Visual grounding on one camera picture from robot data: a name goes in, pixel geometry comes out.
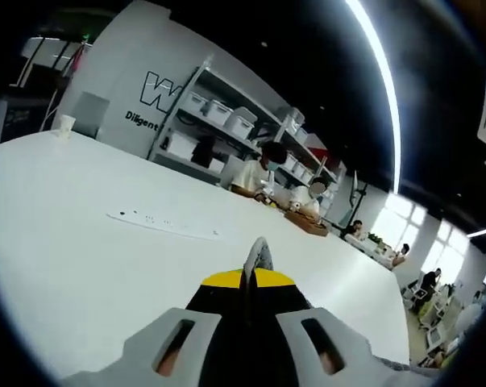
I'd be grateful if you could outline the grey towel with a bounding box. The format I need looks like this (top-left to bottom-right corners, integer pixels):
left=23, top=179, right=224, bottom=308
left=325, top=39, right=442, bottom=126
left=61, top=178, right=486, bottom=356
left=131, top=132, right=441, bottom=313
left=241, top=236, right=415, bottom=374

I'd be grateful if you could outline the wooden tray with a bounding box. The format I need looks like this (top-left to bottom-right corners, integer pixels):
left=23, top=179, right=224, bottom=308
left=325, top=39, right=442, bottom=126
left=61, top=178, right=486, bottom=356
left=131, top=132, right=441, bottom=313
left=285, top=209, right=330, bottom=238

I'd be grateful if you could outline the black bag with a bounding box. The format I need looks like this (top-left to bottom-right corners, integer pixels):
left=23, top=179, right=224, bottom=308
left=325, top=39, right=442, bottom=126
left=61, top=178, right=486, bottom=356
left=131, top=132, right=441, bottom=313
left=192, top=135, right=215, bottom=166

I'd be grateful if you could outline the white cardboard box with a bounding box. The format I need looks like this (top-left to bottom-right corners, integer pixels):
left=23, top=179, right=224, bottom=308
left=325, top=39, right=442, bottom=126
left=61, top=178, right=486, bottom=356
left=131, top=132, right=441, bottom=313
left=168, top=131, right=195, bottom=160

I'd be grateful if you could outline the white paper cup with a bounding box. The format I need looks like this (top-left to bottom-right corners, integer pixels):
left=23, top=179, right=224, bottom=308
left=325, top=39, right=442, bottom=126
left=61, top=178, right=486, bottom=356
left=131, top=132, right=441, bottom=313
left=56, top=114, right=75, bottom=143

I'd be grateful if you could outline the grey chair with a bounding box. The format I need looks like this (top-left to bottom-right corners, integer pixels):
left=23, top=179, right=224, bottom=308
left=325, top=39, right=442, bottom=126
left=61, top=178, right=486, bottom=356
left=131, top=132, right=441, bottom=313
left=71, top=91, right=109, bottom=137

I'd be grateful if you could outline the row of white storage boxes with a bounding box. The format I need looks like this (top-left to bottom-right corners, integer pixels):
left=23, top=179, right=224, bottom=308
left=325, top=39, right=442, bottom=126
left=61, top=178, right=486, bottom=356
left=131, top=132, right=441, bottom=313
left=185, top=91, right=336, bottom=185

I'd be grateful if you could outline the grey metal shelf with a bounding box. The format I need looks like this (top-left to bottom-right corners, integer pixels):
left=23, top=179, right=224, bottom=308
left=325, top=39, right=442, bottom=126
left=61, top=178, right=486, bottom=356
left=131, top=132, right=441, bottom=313
left=147, top=66, right=344, bottom=210

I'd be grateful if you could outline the long ceiling light strip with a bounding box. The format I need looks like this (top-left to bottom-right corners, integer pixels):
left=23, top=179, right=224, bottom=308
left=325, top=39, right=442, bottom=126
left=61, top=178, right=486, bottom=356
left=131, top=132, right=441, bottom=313
left=344, top=0, right=403, bottom=195

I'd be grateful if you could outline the pink hanging cloth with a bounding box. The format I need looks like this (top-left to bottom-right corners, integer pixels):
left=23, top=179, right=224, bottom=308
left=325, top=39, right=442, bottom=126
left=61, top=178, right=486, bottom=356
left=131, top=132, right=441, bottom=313
left=71, top=48, right=85, bottom=76

